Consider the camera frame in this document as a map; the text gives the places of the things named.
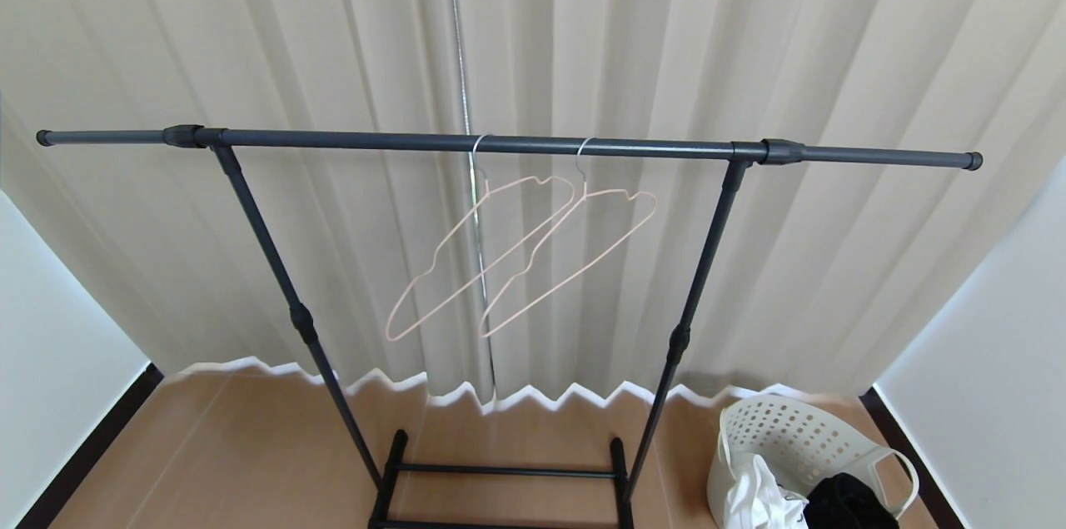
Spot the black clothes rack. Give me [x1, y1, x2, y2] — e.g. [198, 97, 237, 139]
[36, 124, 984, 529]

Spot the white laundry basket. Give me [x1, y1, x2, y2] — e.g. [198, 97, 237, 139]
[706, 394, 920, 529]

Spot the black garment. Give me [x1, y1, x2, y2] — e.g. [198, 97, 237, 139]
[804, 472, 900, 529]

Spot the white printed t-shirt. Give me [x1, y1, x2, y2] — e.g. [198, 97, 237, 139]
[723, 454, 809, 529]

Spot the pink clothes hanger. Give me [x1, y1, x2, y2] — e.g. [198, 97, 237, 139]
[385, 134, 577, 343]
[479, 137, 659, 339]

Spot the beige curtain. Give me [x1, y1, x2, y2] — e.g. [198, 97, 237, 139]
[0, 0, 1066, 415]

